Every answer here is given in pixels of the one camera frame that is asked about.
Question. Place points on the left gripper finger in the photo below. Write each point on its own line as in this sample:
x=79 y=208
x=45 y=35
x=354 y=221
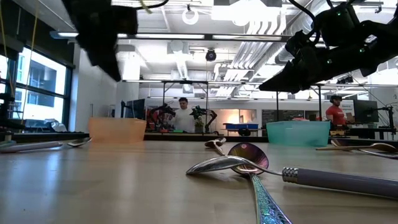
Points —
x=109 y=59

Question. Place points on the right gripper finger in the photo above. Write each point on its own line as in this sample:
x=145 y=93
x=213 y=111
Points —
x=286 y=74
x=289 y=87

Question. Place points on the black green background robot arm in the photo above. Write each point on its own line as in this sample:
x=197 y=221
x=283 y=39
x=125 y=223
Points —
x=199 y=112

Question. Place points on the red background robot arm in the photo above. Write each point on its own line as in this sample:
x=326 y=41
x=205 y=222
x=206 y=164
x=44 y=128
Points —
x=157 y=116

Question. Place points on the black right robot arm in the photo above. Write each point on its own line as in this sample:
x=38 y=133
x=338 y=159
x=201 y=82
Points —
x=382 y=40

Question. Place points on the green translucent plastic bin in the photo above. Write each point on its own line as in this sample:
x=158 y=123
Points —
x=298 y=133

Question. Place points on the person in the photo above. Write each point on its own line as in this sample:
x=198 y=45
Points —
x=184 y=119
x=335 y=115

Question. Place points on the black computer monitor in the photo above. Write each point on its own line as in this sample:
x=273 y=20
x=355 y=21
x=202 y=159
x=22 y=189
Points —
x=136 y=109
x=366 y=111

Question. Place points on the blue storage bins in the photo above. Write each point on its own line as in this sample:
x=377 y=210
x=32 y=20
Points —
x=241 y=126

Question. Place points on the large glass window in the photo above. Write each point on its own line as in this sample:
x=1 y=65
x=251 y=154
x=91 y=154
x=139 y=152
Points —
x=43 y=81

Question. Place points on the orange translucent plastic bin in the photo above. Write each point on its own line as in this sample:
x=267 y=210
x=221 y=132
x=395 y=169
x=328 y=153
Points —
x=116 y=130

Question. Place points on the black overhead light beam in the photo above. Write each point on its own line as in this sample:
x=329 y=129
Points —
x=208 y=36

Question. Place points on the black desk stand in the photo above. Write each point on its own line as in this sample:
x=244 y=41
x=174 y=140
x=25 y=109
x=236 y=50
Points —
x=390 y=121

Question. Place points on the silver ventilation duct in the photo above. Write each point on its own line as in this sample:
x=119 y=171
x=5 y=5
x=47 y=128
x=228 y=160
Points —
x=281 y=54

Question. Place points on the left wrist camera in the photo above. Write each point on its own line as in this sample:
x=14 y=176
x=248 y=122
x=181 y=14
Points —
x=124 y=18

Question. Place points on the black metal frame stand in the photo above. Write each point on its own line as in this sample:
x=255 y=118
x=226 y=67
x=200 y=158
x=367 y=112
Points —
x=319 y=102
x=185 y=82

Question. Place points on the black dome ceiling camera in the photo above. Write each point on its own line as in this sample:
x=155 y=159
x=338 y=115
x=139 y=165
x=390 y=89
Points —
x=211 y=55

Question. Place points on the black aluminium table frame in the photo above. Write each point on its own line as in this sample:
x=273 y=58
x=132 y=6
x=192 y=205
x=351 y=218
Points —
x=186 y=137

